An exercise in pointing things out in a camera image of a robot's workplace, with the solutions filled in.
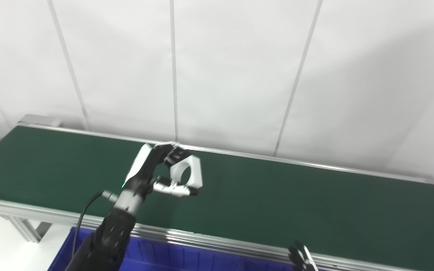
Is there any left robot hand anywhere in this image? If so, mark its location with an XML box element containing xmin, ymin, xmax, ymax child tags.
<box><xmin>121</xmin><ymin>142</ymin><xmax>199</xmax><ymax>198</ymax></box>

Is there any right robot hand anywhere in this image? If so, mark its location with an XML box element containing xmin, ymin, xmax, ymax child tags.
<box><xmin>287</xmin><ymin>241</ymin><xmax>320</xmax><ymax>271</ymax></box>

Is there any white square part with hole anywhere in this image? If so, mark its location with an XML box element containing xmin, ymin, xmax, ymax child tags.
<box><xmin>168</xmin><ymin>152</ymin><xmax>203</xmax><ymax>189</ymax></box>

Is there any green conveyor belt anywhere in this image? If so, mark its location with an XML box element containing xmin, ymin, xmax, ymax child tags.
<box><xmin>0</xmin><ymin>123</ymin><xmax>434</xmax><ymax>271</ymax></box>
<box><xmin>0</xmin><ymin>126</ymin><xmax>434</xmax><ymax>271</ymax></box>

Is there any blue plastic bin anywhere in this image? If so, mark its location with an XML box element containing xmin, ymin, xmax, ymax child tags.
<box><xmin>47</xmin><ymin>227</ymin><xmax>296</xmax><ymax>271</ymax></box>

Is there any aluminium conveyor leg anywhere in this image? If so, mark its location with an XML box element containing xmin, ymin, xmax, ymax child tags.
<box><xmin>8</xmin><ymin>216</ymin><xmax>53</xmax><ymax>243</ymax></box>

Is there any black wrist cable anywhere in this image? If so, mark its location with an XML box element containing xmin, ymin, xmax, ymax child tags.
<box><xmin>71</xmin><ymin>190</ymin><xmax>118</xmax><ymax>260</ymax></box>

